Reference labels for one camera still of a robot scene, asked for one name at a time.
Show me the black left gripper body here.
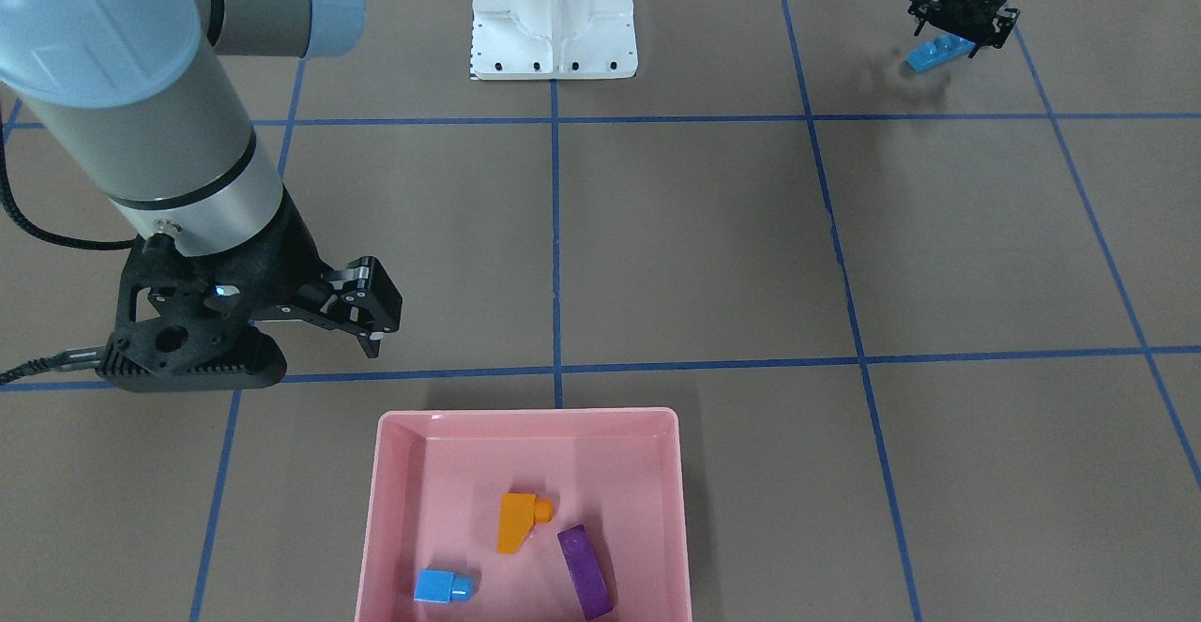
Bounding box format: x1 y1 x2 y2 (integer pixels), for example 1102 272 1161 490
908 0 1020 50

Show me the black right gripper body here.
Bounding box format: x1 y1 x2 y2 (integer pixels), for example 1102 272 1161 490
98 196 404 391

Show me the long blue toy block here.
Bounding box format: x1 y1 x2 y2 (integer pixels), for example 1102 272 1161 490
906 35 976 73

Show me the small blue toy block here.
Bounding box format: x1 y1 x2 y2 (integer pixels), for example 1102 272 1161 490
413 569 477 605

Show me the purple toy block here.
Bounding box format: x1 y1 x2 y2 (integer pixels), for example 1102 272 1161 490
556 524 615 621

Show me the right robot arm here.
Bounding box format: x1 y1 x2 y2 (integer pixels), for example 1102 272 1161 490
2 0 404 391

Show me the pink plastic box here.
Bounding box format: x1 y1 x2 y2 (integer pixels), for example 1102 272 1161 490
355 407 693 621

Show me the orange toy block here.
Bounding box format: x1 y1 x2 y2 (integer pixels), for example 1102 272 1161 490
494 494 556 554

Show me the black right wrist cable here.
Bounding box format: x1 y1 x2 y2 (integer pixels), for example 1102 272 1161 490
0 134 142 388

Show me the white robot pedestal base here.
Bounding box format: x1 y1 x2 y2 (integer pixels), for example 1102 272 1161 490
470 0 639 80

